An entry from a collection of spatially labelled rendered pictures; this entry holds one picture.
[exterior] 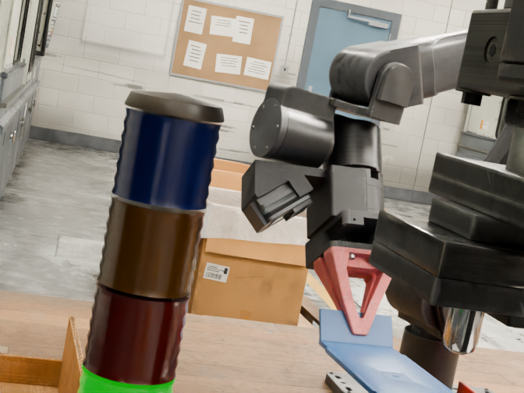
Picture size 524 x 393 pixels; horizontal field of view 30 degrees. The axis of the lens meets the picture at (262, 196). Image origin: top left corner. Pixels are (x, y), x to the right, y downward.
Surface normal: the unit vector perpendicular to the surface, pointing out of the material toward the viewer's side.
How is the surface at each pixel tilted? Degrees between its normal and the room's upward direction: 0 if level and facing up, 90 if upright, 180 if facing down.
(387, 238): 90
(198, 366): 0
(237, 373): 0
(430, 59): 87
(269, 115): 84
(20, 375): 90
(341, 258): 80
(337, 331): 59
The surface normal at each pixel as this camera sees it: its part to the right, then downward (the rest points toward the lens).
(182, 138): 0.25, 0.41
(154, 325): 0.46, -0.05
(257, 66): 0.18, 0.16
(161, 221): 0.22, -0.08
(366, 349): 0.17, -0.98
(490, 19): -0.95, -0.14
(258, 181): 0.31, -0.36
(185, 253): 0.76, -0.03
